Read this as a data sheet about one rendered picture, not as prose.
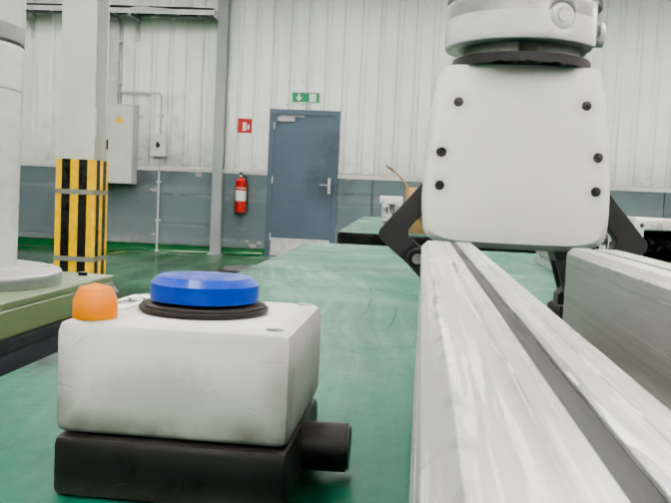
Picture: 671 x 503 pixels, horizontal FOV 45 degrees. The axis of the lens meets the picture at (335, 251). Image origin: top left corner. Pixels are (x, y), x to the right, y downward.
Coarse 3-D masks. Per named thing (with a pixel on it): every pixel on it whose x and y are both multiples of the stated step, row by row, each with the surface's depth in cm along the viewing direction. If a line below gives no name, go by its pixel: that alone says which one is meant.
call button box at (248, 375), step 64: (128, 320) 27; (192, 320) 28; (256, 320) 28; (320, 320) 33; (64, 384) 27; (128, 384) 27; (192, 384) 26; (256, 384) 26; (64, 448) 27; (128, 448) 27; (192, 448) 27; (256, 448) 27; (320, 448) 29
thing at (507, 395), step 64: (448, 256) 29; (576, 256) 38; (640, 256) 35; (448, 320) 13; (512, 320) 14; (576, 320) 37; (640, 320) 27; (448, 384) 9; (512, 384) 9; (576, 384) 9; (640, 384) 26; (448, 448) 7; (512, 448) 6; (576, 448) 7; (640, 448) 7
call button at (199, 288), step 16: (176, 272) 31; (192, 272) 31; (208, 272) 31; (224, 272) 31; (160, 288) 29; (176, 288) 28; (192, 288) 28; (208, 288) 28; (224, 288) 29; (240, 288) 29; (256, 288) 30; (192, 304) 28; (208, 304) 28; (224, 304) 29; (240, 304) 29
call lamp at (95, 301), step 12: (84, 288) 27; (96, 288) 27; (108, 288) 27; (84, 300) 27; (96, 300) 27; (108, 300) 27; (72, 312) 27; (84, 312) 27; (96, 312) 27; (108, 312) 27
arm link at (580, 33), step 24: (456, 0) 43; (480, 0) 42; (504, 0) 41; (528, 0) 41; (552, 0) 41; (576, 0) 41; (456, 24) 43; (480, 24) 42; (504, 24) 41; (528, 24) 41; (552, 24) 41; (576, 24) 41; (600, 24) 43; (456, 48) 45; (480, 48) 43; (504, 48) 42; (528, 48) 42; (552, 48) 42; (576, 48) 43
